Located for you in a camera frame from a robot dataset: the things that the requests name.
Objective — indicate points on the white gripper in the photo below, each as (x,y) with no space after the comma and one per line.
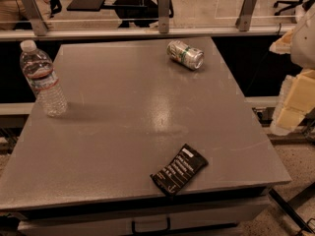
(304,44)

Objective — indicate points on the silver green 7up can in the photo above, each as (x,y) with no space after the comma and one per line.
(184,54)

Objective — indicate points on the black snack bar packet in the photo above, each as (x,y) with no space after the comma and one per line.
(172,178)

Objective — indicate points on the dark table in background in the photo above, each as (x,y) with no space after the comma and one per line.
(140,12)

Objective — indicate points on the clear plastic water bottle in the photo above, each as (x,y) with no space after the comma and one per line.
(39,71)

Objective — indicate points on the person in beige trousers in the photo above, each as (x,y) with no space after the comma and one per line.
(12,11)

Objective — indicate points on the grey right bracket post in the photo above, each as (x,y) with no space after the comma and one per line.
(243,21)

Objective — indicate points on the grey bracket post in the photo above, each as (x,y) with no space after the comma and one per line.
(37,23)
(243,21)
(163,16)

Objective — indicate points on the grey middle bracket post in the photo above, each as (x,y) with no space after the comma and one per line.
(163,16)

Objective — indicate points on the black drawer handle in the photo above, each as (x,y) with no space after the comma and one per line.
(150,228)

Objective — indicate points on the grey left bracket post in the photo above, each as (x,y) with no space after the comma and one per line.
(37,23)

